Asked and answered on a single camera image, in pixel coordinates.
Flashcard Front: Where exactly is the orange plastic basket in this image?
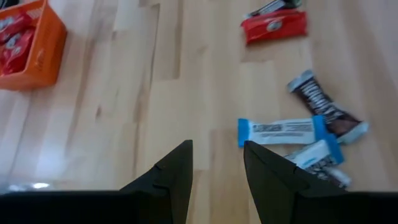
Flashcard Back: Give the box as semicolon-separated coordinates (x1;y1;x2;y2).
0;0;68;91

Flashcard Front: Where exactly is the blue white Hershey's candy bar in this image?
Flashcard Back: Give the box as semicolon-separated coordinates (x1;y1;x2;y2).
238;115;327;148
284;135;345;170

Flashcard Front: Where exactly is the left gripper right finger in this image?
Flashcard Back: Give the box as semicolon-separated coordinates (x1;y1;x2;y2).
244;140;398;224

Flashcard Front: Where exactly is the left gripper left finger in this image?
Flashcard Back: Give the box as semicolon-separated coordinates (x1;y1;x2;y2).
0;139;194;224

